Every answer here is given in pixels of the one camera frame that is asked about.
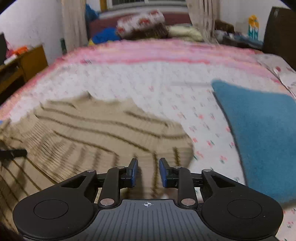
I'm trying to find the beige curtain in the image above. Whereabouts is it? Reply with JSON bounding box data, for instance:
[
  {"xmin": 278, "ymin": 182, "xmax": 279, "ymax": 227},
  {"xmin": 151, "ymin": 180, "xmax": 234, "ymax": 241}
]
[
  {"xmin": 61, "ymin": 0, "xmax": 88, "ymax": 52},
  {"xmin": 186, "ymin": 0, "xmax": 219, "ymax": 43}
]

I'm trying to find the pale green pillow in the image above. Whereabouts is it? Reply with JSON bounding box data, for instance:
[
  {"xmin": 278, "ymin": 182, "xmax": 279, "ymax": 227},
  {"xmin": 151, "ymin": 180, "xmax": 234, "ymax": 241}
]
[{"xmin": 166, "ymin": 25, "xmax": 204, "ymax": 42}]

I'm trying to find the teal folded fleece garment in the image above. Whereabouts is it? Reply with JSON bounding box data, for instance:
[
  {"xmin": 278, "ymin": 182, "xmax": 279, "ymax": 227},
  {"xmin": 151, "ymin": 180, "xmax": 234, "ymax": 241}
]
[{"xmin": 211, "ymin": 80, "xmax": 295, "ymax": 204}]

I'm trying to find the red floral folded quilt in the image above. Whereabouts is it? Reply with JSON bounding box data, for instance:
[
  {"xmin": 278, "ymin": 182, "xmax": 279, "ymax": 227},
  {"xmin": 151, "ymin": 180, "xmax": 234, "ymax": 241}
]
[{"xmin": 116, "ymin": 9, "xmax": 166, "ymax": 39}]

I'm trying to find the pink floral bed sheet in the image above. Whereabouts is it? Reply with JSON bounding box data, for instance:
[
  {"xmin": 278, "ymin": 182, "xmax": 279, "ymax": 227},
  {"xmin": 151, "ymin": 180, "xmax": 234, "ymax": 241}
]
[{"xmin": 1, "ymin": 40, "xmax": 295, "ymax": 240}]

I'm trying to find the blue cloth pile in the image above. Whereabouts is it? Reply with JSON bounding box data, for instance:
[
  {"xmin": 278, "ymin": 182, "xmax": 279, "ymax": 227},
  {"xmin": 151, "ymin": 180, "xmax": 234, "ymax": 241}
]
[{"xmin": 88, "ymin": 28, "xmax": 121, "ymax": 46}]

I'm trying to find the black television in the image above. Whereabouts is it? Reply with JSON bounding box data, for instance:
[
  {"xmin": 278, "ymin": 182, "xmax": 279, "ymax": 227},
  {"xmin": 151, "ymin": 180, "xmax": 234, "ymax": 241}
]
[{"xmin": 0, "ymin": 33, "xmax": 8, "ymax": 65}]

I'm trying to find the wooden TV cabinet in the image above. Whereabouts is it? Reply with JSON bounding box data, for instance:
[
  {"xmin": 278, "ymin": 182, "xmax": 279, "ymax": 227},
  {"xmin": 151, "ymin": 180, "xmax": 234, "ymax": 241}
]
[{"xmin": 1, "ymin": 45, "xmax": 48, "ymax": 104}]

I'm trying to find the cluttered nightstand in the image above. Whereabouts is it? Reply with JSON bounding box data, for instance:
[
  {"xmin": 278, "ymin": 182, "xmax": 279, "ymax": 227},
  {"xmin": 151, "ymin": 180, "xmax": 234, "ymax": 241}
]
[{"xmin": 214, "ymin": 20, "xmax": 263, "ymax": 51}]

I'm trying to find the maroon sofa back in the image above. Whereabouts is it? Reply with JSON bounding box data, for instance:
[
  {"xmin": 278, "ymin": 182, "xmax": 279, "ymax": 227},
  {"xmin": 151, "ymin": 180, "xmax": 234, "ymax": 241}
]
[{"xmin": 88, "ymin": 9, "xmax": 191, "ymax": 38}]

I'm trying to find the beige striped knit sweater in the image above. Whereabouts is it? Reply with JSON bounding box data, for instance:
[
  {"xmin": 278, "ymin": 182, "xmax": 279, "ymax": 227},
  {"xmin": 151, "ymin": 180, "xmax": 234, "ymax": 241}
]
[{"xmin": 1, "ymin": 93, "xmax": 194, "ymax": 230}]

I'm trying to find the dark wooden headboard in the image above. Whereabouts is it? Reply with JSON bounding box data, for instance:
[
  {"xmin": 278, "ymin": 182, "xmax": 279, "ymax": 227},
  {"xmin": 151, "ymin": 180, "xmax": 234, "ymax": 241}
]
[{"xmin": 262, "ymin": 6, "xmax": 296, "ymax": 69}]

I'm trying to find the cherry print pillow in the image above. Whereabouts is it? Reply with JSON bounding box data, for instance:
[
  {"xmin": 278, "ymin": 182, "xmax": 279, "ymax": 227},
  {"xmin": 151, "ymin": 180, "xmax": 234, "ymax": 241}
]
[{"xmin": 256, "ymin": 54, "xmax": 296, "ymax": 98}]

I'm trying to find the right beige curtain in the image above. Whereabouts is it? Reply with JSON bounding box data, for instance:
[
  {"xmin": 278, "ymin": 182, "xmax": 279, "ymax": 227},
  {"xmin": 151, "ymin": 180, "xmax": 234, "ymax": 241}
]
[{"xmin": 186, "ymin": 0, "xmax": 219, "ymax": 43}]

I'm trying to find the orange item on cabinet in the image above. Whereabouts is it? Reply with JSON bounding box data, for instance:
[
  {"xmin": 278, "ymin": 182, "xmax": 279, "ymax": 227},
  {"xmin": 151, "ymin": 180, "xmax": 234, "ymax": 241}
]
[{"xmin": 13, "ymin": 46, "xmax": 28, "ymax": 56}]

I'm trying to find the left beige curtain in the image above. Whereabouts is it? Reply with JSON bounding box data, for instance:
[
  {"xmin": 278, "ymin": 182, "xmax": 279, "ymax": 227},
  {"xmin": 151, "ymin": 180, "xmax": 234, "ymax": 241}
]
[{"xmin": 61, "ymin": 0, "xmax": 88, "ymax": 52}]

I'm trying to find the yellow teal carton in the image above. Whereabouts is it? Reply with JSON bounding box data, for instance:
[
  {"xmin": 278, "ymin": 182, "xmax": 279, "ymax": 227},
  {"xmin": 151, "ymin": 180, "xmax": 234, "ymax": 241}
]
[{"xmin": 248, "ymin": 15, "xmax": 259, "ymax": 40}]

